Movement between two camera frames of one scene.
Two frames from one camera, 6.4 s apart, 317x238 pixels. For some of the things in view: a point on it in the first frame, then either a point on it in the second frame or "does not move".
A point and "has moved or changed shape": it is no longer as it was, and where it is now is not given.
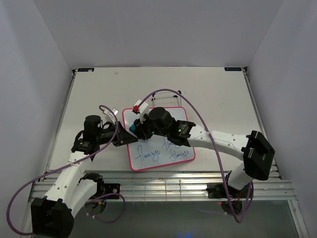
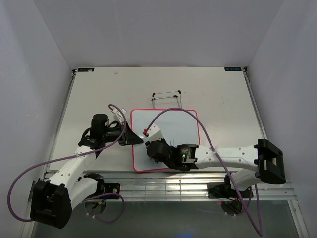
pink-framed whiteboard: (158, 150) has moved or changed shape
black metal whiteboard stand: (153, 98) does not move
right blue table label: (233, 69) does not move
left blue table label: (85, 70) does not move
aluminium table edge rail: (189, 186) does not move
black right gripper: (140, 130) to (163, 141)
